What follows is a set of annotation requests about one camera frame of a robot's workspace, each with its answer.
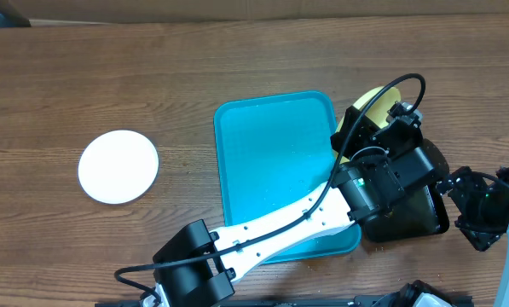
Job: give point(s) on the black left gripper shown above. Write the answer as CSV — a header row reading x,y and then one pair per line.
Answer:
x,y
349,124

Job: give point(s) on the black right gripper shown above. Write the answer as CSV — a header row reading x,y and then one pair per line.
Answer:
x,y
459,185

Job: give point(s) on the yellow-green plate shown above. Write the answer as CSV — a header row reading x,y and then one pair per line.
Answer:
x,y
380,108

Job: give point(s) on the white plate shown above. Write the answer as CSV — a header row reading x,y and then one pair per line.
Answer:
x,y
118,167

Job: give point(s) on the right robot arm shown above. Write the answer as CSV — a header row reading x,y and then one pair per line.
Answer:
x,y
502,177

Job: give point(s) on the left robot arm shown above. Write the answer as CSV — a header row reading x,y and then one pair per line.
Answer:
x,y
384,162

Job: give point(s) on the black water tray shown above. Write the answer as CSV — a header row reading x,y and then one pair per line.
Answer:
x,y
420,211

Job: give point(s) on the teal plastic tray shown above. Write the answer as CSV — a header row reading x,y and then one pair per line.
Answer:
x,y
271,152

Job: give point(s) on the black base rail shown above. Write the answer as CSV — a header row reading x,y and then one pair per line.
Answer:
x,y
415,294

